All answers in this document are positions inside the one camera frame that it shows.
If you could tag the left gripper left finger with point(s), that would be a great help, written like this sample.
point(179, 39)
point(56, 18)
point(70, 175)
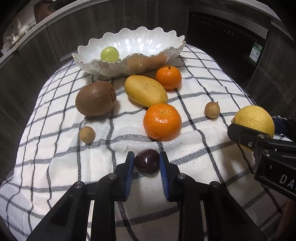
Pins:
point(114, 187)

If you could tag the yellow mango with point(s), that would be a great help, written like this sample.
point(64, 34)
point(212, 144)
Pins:
point(145, 91)

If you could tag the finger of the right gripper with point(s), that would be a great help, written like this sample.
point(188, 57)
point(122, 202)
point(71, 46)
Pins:
point(284, 126)
point(250, 138)

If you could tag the checkered white cloth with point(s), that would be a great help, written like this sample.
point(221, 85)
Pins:
point(51, 157)

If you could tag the large orange mandarin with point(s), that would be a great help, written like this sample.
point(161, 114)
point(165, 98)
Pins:
point(162, 122)

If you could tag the white teapot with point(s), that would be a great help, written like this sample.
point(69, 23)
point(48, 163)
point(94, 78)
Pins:
point(21, 32)

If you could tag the brown longan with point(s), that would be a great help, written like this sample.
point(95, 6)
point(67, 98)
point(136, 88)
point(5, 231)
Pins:
point(212, 110)
point(87, 135)

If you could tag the white scalloped ceramic bowl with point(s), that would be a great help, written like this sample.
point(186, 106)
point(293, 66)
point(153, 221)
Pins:
point(140, 50)

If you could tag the small orange mandarin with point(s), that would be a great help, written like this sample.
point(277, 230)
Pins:
point(169, 77)

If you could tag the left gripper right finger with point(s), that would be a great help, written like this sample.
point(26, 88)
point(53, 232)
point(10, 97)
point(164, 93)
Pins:
point(181, 188)

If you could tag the yellow lemon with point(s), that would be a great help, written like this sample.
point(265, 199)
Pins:
point(255, 117)

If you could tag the brown kiwi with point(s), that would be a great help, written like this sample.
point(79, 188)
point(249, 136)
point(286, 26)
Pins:
point(95, 99)

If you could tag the green round fruit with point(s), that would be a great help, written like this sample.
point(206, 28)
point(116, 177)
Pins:
point(109, 54)

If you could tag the dark red cherry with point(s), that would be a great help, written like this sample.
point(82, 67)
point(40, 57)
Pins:
point(147, 162)

